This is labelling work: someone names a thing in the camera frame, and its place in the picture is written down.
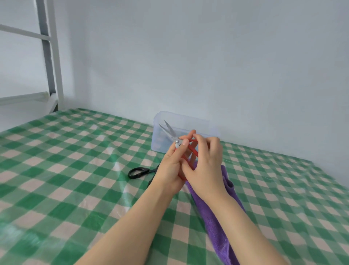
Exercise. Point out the person's right hand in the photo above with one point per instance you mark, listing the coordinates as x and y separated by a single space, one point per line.
207 169

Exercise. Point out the person's left hand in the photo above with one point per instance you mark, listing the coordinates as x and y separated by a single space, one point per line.
167 170

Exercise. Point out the person's left thumb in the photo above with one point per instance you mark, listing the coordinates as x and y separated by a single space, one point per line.
182 148

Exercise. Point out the person's left forearm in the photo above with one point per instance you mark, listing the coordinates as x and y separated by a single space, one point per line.
128 226

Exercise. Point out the person's right forearm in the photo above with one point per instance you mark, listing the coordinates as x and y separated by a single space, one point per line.
245 232

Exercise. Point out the green checked tablecloth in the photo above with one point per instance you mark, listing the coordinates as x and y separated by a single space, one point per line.
68 177

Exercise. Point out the purple towel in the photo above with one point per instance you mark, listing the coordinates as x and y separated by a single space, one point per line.
215 218

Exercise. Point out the clear plastic storage box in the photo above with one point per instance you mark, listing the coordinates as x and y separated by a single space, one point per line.
177 131

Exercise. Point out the person's right thumb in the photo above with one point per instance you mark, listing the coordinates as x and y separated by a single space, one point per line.
188 169

